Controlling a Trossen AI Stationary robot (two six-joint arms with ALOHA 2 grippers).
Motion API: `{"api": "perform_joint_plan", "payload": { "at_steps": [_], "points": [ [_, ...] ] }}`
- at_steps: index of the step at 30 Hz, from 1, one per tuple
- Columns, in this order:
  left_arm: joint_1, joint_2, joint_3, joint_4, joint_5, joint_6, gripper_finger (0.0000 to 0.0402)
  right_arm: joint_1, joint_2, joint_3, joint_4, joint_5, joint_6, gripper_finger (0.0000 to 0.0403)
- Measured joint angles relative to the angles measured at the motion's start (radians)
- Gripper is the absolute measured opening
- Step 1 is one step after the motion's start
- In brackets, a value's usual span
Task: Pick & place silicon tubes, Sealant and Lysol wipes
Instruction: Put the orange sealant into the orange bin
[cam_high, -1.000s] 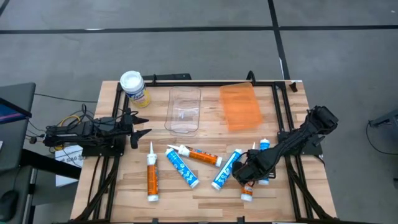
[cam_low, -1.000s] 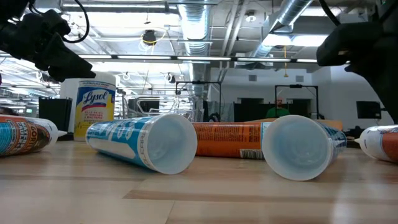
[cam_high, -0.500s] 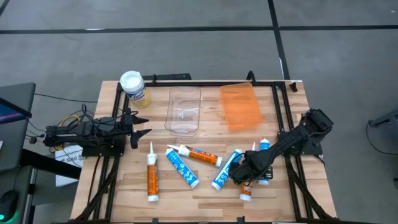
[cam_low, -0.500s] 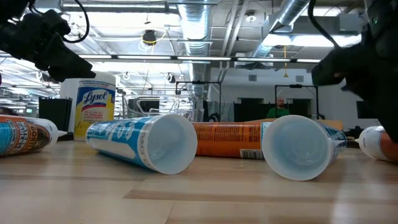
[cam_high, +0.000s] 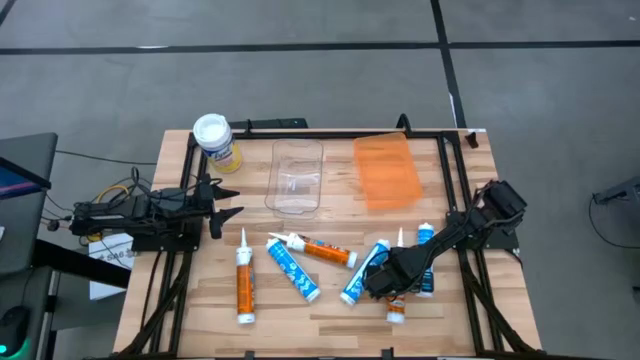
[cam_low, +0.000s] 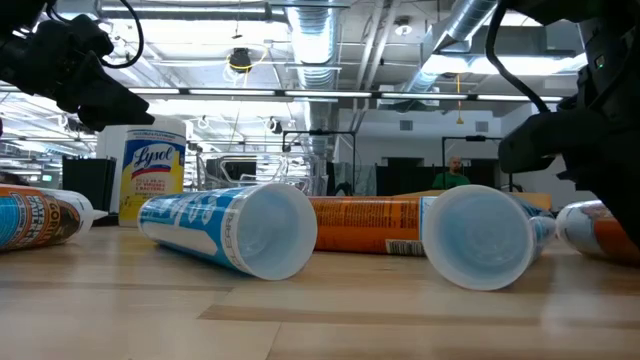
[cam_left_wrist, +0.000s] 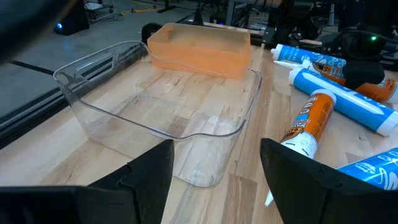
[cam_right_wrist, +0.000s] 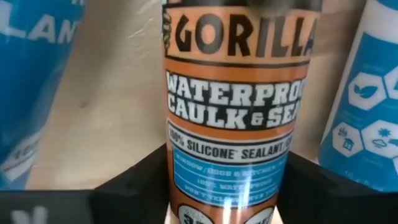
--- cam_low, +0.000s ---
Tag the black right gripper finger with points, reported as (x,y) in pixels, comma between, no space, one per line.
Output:
(545,142)
(625,205)

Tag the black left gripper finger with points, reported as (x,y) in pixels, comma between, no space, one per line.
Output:
(100,97)
(95,126)

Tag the orange Gorilla sealant tube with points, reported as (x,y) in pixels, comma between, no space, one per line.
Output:
(40,215)
(580,227)
(365,222)

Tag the blue silicone caulk tube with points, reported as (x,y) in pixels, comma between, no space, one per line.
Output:
(190,215)
(475,235)

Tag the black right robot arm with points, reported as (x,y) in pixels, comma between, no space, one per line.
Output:
(550,10)

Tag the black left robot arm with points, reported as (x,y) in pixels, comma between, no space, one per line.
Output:
(15,11)

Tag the Lysol wipes canister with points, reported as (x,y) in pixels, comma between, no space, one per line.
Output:
(150,165)

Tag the black bin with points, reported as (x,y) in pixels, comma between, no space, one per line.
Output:
(89,182)

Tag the orange plastic tray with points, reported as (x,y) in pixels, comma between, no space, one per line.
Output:
(537,200)

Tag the person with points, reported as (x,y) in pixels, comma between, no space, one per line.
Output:
(451,180)

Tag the black hanging ceiling device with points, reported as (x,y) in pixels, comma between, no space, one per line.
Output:
(240,59)

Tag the clear plastic tray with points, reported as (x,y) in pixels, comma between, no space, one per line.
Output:
(250,178)

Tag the long ceiling light strip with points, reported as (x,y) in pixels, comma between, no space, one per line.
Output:
(325,93)

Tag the silver ventilation duct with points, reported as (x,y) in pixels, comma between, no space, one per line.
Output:
(465,22)
(315,35)

